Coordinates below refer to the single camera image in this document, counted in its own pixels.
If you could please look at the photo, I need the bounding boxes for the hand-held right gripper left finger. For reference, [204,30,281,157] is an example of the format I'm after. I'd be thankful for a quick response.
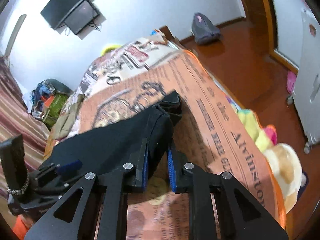
[24,137,150,240]

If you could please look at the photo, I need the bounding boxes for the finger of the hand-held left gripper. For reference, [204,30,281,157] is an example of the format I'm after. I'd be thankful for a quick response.
[35,179,77,198]
[32,160,83,181]

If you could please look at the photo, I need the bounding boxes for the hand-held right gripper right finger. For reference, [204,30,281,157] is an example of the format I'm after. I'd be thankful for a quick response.
[166,145,290,240]

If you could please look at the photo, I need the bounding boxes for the black pants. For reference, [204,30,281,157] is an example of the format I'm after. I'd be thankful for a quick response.
[44,90,182,193]

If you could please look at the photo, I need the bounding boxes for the olive green pants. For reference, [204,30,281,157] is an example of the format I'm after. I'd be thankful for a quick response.
[51,94,84,140]

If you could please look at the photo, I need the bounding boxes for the striped red gold curtain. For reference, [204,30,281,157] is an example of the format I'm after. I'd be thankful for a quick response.
[0,55,52,205]

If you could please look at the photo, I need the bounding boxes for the orange bag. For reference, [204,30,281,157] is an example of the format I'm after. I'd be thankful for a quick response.
[11,216,33,236]

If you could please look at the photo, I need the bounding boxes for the green storage bag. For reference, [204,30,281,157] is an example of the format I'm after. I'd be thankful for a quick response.
[41,94,69,128]

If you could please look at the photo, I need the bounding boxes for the blue patterned bag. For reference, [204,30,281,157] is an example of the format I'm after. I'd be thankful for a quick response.
[35,79,63,98]

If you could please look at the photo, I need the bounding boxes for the grey cushion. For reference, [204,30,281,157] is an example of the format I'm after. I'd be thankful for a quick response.
[46,78,73,95]

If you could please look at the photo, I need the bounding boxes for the newspaper print bed sheet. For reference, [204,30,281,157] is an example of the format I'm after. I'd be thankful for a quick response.
[44,36,287,240]

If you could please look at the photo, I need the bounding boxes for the colourful plush toy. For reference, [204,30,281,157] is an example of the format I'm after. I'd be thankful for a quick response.
[225,95,307,213]

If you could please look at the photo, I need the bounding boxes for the yellow foam tube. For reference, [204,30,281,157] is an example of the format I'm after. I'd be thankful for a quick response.
[101,43,123,56]

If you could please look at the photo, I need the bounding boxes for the grey backpack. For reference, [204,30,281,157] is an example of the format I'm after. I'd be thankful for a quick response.
[192,12,221,44]

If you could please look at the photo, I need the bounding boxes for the pink slipper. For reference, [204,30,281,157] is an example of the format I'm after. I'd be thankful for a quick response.
[286,70,297,94]

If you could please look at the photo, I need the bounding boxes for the white wheeled cabinet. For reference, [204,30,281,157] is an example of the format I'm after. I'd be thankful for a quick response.
[286,7,320,154]

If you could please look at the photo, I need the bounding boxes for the white sliding door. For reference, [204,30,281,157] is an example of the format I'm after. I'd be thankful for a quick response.
[265,0,304,67]

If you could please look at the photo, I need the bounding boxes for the silver beaded chain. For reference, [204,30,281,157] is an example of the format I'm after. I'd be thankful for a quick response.
[7,176,30,195]

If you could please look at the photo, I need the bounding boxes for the small black wall monitor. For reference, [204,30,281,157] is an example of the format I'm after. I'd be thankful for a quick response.
[65,0,102,35]

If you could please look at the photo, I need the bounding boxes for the large black wall television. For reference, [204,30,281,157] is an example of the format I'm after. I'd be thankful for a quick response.
[40,0,98,29]

